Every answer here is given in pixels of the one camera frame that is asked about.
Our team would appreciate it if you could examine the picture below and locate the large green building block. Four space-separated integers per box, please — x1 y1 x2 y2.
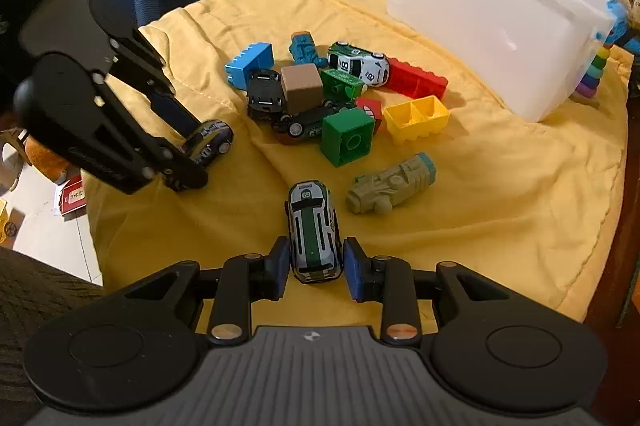
321 108 376 167

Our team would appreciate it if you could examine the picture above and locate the small green building block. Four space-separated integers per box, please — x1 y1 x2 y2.
320 68 365 102

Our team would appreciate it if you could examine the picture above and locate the brown cube block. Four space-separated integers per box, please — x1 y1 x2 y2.
279 64 325 115

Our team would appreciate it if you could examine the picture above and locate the blue toy robot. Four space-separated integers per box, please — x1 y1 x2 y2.
289 31 329 69

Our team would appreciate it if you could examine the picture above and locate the yellow cloth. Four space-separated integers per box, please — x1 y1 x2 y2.
82 0 629 325

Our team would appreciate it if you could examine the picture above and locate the long red building block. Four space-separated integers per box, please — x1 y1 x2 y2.
387 58 449 100

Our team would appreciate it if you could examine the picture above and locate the blue building block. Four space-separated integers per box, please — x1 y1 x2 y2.
224 43 275 89

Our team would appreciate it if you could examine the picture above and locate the red cardboard box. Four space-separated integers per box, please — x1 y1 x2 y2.
54 178 89 219

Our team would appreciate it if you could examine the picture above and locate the white plastic container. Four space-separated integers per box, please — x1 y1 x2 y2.
376 0 616 123

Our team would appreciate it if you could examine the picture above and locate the dark green toy car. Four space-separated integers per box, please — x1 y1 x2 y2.
272 102 356 145

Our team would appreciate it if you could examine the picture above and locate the khaki toy car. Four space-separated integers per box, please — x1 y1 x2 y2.
345 153 436 216

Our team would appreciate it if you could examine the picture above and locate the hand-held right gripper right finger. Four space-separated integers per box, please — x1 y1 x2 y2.
343 237 506 346

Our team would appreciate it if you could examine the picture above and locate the green white striped toy car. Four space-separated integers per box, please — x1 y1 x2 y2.
285 181 344 285

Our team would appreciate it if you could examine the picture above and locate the orange plush toy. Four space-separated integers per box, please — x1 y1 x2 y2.
25 137 71 185

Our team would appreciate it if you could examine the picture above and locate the red printed building block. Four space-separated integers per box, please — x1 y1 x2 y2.
355 96 384 135

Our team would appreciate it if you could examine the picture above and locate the white race toy car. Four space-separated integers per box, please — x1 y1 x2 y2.
327 41 391 86

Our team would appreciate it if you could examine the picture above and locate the dark brown fabric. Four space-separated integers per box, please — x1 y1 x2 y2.
0 246 104 426

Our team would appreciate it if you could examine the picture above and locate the colourful stacking ring toy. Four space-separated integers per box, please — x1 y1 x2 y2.
574 44 615 102

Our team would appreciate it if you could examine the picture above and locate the blue toy figure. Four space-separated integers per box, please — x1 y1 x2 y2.
597 0 632 49

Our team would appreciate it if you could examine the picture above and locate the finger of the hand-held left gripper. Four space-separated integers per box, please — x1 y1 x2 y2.
55 73 209 195
109 28 203 141

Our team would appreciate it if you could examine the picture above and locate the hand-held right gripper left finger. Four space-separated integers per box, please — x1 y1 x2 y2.
120 237 292 347

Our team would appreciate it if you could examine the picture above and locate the yellow building block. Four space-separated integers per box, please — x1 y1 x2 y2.
383 96 451 147

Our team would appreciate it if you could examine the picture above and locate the black toy car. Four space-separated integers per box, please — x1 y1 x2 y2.
246 68 284 122

